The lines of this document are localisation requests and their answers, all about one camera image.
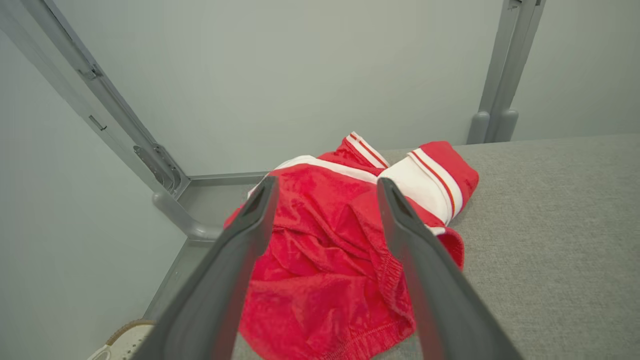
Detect grey curved metal tube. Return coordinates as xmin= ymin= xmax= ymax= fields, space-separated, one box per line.
xmin=152 ymin=191 xmax=224 ymax=242

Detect grey metal double post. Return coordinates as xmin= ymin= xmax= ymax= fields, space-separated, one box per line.
xmin=467 ymin=0 xmax=546 ymax=145

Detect red and white jersey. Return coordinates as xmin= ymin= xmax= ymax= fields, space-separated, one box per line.
xmin=344 ymin=131 xmax=480 ymax=227

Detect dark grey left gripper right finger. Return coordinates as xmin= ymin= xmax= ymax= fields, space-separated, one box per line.
xmin=376 ymin=177 xmax=524 ymax=360

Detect cream perforated laundry basket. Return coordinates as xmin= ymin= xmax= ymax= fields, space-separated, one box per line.
xmin=87 ymin=319 xmax=159 ymax=360

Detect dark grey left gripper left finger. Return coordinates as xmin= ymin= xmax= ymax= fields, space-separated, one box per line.
xmin=131 ymin=175 xmax=280 ymax=360

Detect grey metal corner frame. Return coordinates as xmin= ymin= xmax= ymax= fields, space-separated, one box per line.
xmin=0 ymin=0 xmax=192 ymax=199

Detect red shorts with white stripe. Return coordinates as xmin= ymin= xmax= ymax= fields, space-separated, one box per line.
xmin=223 ymin=155 xmax=466 ymax=360

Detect grey metal floor rail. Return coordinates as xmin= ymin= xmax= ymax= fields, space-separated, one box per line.
xmin=188 ymin=172 xmax=269 ymax=187

